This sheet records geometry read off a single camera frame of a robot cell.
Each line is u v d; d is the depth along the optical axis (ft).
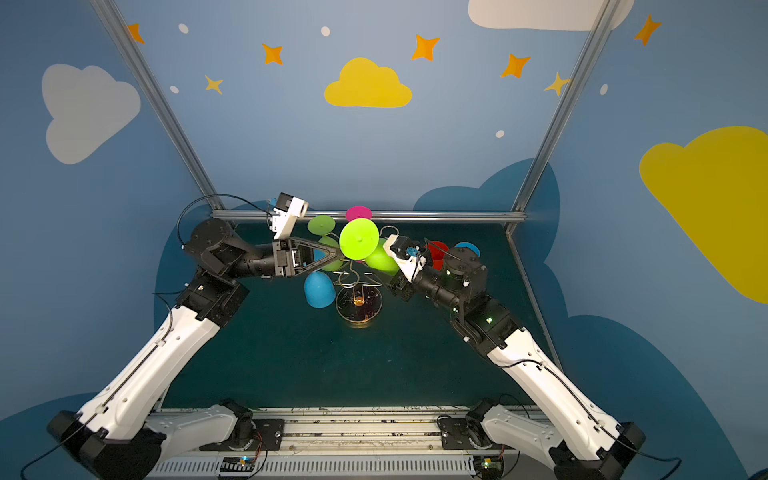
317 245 1.62
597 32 2.37
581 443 1.24
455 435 2.44
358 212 2.74
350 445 2.41
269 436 2.45
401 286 1.75
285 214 1.67
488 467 2.40
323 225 2.62
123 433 1.26
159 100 2.74
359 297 3.19
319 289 2.55
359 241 1.66
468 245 3.13
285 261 1.55
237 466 2.40
